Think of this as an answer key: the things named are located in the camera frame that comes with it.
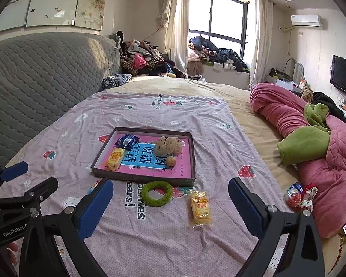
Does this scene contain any glass wall painting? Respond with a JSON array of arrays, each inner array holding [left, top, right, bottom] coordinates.
[[0, 0, 107, 35]]

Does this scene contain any red white patterned scrunchie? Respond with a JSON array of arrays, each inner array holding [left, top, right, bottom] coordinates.
[[300, 183, 318, 211]]

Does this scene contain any white air conditioner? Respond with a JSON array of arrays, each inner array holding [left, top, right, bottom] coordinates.
[[291, 14, 324, 30]]

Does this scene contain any pink quilt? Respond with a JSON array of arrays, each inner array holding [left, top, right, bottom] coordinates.
[[249, 83, 346, 238]]

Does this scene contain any black framed window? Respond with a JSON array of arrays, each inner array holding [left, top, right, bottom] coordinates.
[[189, 0, 250, 70]]

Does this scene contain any white arched frame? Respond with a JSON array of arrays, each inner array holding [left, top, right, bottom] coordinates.
[[285, 58, 305, 82]]

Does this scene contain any dark blue patterned cloth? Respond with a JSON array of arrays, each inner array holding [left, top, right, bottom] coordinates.
[[101, 73, 132, 90]]

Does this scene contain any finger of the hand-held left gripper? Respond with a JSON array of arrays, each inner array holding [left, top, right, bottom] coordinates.
[[0, 177, 59, 217], [0, 162, 29, 199]]

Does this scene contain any black garment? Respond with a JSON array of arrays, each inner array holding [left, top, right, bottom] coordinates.
[[313, 92, 346, 133]]

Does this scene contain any green blanket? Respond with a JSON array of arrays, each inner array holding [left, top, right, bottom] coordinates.
[[277, 103, 339, 166]]

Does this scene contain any green fuzzy ring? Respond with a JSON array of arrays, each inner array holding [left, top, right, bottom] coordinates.
[[141, 180, 173, 207]]

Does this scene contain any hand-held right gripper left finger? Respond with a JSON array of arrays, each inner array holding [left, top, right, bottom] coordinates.
[[19, 178, 114, 277]]

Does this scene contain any white red blue egg toy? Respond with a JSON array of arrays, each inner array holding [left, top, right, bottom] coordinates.
[[88, 180, 102, 195]]

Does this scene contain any blue snack packet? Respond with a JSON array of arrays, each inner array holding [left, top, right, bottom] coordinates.
[[114, 133, 140, 151]]

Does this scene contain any pink printed bedsheet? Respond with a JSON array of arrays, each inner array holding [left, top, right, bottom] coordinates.
[[0, 89, 300, 277]]

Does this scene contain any beige mesh bath sponge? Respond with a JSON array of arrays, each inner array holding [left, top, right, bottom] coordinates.
[[153, 135, 183, 156]]

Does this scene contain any person's left hand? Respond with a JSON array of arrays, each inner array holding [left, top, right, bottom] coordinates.
[[6, 242, 19, 264]]

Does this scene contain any shallow dark cardboard box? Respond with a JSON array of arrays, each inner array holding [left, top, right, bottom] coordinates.
[[91, 127, 196, 187]]

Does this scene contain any red white snack wrapper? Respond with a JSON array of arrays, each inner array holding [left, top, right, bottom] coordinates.
[[284, 182, 303, 207]]

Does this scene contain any beige bed sheet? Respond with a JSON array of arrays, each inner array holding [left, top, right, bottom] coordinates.
[[104, 76, 346, 277]]

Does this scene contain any black bag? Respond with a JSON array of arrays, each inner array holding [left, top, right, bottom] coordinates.
[[269, 68, 294, 84]]

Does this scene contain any grey quilted headboard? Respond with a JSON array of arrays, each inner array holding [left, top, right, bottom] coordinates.
[[0, 32, 123, 168]]

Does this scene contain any pile of clothes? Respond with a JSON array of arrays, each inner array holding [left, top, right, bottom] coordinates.
[[120, 31, 188, 78]]

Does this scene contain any pink and blue book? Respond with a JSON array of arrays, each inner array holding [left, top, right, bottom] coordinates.
[[104, 134, 191, 178]]

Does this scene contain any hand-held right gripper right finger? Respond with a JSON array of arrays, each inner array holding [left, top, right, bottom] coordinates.
[[228, 177, 326, 277]]

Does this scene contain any black television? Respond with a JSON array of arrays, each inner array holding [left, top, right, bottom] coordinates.
[[330, 55, 346, 100]]

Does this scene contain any yellow cake packet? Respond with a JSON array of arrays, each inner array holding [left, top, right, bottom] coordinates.
[[189, 190, 214, 228], [104, 147, 127, 171]]

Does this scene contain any cream curtain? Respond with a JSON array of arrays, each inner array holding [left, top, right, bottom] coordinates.
[[249, 0, 273, 90], [157, 0, 191, 77]]

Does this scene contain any clothes heap on windowsill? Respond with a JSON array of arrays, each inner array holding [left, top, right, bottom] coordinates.
[[188, 35, 247, 72]]

